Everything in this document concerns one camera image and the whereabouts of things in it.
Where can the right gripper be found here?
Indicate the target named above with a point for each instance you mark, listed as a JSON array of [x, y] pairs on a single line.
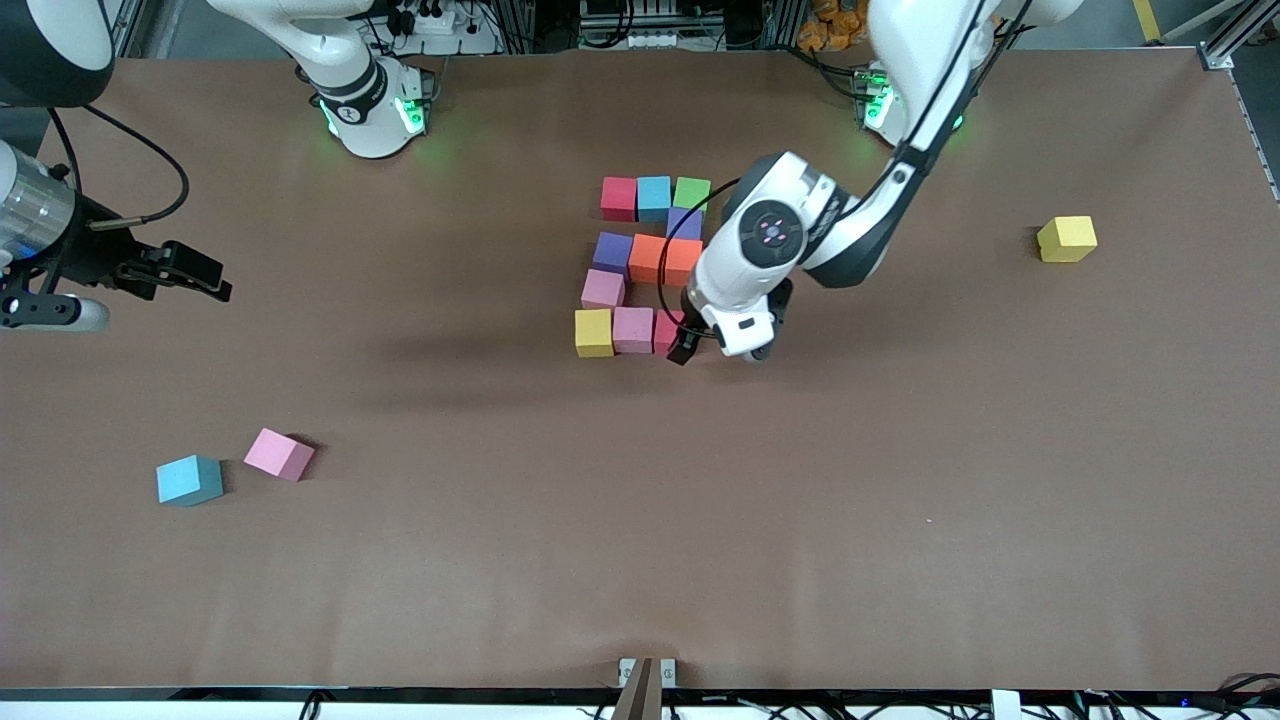
[[98, 262]]

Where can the purple foam cube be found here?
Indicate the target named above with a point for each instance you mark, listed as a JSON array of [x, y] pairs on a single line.
[[680, 225], [612, 252]]

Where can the pink foam cube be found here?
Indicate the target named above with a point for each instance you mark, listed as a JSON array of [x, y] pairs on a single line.
[[603, 290], [279, 455], [633, 330]]

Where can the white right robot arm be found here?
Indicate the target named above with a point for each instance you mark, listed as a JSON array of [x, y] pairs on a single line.
[[320, 60]]

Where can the bag of oranges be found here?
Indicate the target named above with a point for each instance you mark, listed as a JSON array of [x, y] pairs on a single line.
[[830, 30]]

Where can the orange foam cube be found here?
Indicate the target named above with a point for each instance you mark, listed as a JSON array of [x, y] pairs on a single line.
[[646, 258], [680, 262]]

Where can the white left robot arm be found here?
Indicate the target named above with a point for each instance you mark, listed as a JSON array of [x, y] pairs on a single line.
[[900, 130]]

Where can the green foam cube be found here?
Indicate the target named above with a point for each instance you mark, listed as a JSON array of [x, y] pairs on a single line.
[[690, 190]]

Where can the white label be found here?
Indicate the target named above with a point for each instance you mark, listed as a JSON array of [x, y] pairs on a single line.
[[1005, 705]]

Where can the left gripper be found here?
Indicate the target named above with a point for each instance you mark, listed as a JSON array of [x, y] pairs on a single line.
[[686, 347]]

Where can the grey metal bracket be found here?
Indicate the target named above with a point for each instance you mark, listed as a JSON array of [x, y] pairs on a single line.
[[645, 690]]

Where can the brown table cover sheet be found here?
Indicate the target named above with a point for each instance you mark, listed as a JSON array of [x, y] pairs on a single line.
[[640, 550]]

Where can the red foam cube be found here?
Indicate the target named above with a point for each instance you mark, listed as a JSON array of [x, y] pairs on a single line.
[[666, 332], [618, 198]]

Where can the yellow foam cube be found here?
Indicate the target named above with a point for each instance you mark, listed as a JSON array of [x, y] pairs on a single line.
[[1067, 238], [594, 333]]

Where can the white power strip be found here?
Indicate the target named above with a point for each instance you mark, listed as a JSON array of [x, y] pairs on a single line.
[[435, 20], [655, 40]]

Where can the aluminium frame profile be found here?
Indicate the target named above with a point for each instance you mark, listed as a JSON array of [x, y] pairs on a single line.
[[125, 25], [1215, 55]]

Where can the light blue foam cube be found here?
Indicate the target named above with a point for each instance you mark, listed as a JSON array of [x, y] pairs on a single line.
[[653, 198], [189, 480]]

